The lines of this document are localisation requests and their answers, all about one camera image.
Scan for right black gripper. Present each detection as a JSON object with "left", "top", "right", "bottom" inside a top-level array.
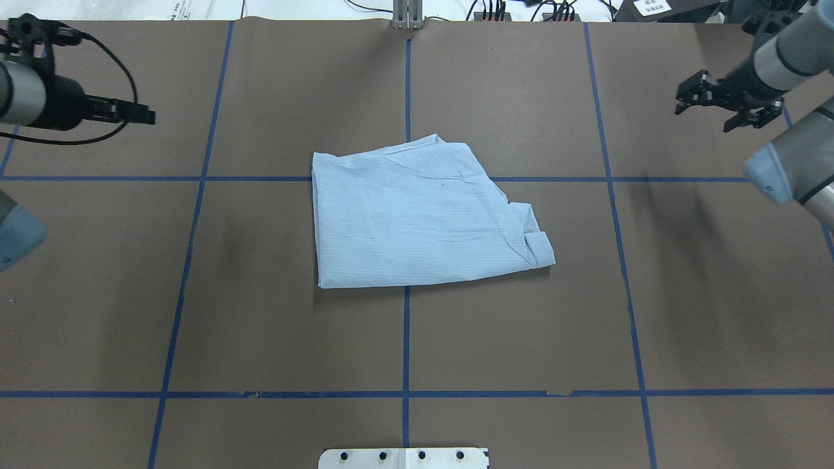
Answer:
[{"left": 675, "top": 62, "right": 784, "bottom": 133}]

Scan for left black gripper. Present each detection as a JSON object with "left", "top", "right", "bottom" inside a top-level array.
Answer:
[{"left": 36, "top": 75, "right": 157, "bottom": 131}]

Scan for light blue button-up shirt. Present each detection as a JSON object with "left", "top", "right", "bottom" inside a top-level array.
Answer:
[{"left": 311, "top": 134, "right": 555, "bottom": 290}]

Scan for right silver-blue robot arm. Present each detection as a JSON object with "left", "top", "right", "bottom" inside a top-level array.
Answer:
[{"left": 675, "top": 1, "right": 833, "bottom": 229}]

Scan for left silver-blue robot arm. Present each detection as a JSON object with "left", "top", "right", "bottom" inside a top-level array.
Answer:
[{"left": 1, "top": 59, "right": 157, "bottom": 271}]

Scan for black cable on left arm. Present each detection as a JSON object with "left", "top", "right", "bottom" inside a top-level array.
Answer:
[{"left": 0, "top": 20, "right": 139, "bottom": 145}]

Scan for aluminium frame post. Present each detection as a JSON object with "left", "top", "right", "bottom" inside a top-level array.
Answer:
[{"left": 392, "top": 0, "right": 425, "bottom": 30}]

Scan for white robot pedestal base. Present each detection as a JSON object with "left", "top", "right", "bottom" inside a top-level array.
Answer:
[{"left": 317, "top": 446, "right": 491, "bottom": 468}]

